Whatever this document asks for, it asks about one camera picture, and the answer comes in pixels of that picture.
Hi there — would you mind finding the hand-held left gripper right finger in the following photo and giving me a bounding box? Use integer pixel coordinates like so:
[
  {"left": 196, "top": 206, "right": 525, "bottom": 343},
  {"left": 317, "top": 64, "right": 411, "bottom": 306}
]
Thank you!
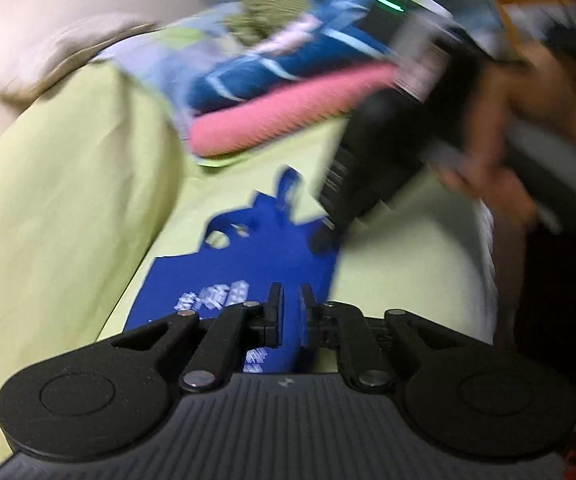
[{"left": 298, "top": 282, "right": 474, "bottom": 393}]

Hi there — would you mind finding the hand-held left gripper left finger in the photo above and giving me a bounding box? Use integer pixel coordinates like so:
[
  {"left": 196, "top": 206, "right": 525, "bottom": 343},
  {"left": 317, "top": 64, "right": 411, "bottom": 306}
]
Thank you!
[{"left": 110, "top": 282, "right": 286, "bottom": 395}]

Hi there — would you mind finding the blue shopping bag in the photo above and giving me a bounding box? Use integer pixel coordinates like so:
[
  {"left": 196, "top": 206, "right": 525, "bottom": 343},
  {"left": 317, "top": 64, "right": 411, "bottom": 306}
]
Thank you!
[{"left": 122, "top": 165, "right": 343, "bottom": 375}]

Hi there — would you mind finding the person's right hand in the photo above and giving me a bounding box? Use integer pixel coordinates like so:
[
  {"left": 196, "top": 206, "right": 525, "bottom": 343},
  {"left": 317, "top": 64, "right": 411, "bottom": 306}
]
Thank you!
[{"left": 438, "top": 44, "right": 576, "bottom": 230}]

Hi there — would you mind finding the pink rolled towel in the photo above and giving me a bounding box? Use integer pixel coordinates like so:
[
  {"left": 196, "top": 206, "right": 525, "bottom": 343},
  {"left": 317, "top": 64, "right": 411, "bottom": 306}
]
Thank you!
[{"left": 188, "top": 62, "right": 401, "bottom": 158}]

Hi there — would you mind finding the blue striped towel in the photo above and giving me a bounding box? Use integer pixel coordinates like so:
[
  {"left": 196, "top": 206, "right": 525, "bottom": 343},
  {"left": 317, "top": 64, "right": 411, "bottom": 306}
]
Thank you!
[{"left": 188, "top": 0, "right": 403, "bottom": 116}]

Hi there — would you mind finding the green fuzzy cloth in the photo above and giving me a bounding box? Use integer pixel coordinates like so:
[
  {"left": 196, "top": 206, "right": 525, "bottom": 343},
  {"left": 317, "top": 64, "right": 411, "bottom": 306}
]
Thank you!
[{"left": 223, "top": 0, "right": 311, "bottom": 46}]

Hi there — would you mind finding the beige pillow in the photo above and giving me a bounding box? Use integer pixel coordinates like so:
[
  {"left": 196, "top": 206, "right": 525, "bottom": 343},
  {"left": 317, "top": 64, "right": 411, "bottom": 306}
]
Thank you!
[{"left": 0, "top": 15, "right": 159, "bottom": 106}]

